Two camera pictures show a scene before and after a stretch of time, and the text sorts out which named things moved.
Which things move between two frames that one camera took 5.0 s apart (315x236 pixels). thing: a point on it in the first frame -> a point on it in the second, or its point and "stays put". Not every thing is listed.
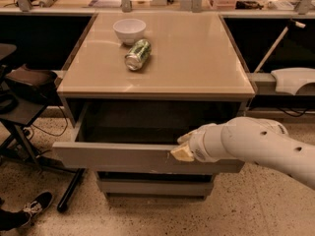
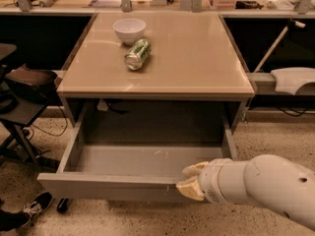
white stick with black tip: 278,40 stays put
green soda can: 139,52 stays put
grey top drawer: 142,134 -> 147,170
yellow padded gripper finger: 185,139 -> 192,171
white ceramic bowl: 129,29 stays put
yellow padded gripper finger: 183,152 -> 191,189
